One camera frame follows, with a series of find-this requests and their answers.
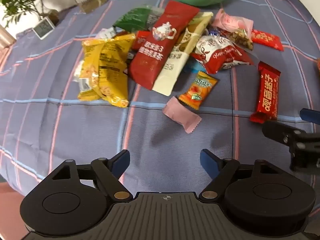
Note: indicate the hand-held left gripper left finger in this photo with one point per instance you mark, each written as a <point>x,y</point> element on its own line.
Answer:
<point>122,162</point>

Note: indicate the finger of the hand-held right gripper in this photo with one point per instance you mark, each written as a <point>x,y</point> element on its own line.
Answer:
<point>311,116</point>
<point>277,130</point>

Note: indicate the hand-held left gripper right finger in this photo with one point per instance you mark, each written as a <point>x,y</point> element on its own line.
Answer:
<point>208,163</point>

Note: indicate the red bar with gold characters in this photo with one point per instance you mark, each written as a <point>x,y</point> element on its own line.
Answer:
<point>268,92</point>

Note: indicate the pink candy wrapper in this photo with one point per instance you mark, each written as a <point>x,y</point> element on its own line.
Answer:
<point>181,115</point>

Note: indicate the orange candy packet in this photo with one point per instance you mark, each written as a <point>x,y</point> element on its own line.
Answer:
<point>198,90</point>

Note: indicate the small red gold-print packet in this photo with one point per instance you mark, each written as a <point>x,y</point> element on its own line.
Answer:
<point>266,39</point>

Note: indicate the yellow snack packet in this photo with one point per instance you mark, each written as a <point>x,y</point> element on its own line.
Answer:
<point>87,75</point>
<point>113,62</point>

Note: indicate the red white snack packet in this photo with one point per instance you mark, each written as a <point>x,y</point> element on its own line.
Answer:
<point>220,55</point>

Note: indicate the long cream packet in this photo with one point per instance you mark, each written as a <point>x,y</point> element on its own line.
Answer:
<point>172,72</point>

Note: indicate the light blue snack packet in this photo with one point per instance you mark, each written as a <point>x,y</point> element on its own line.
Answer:
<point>197,66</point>

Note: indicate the pink nut snack packet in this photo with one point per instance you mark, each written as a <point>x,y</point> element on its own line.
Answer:
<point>232,22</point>

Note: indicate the long red teapot packet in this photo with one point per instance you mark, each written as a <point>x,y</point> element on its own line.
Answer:
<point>160,45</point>

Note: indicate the plaid blanket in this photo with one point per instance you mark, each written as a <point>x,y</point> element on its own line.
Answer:
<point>75,130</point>

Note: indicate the green snack packet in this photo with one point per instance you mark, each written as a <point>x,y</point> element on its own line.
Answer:
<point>135,17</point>

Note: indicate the white digital thermometer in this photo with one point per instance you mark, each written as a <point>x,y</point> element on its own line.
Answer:
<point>45,27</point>

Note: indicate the small tree in brown pot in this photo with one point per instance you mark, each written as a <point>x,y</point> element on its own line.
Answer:
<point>22,0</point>

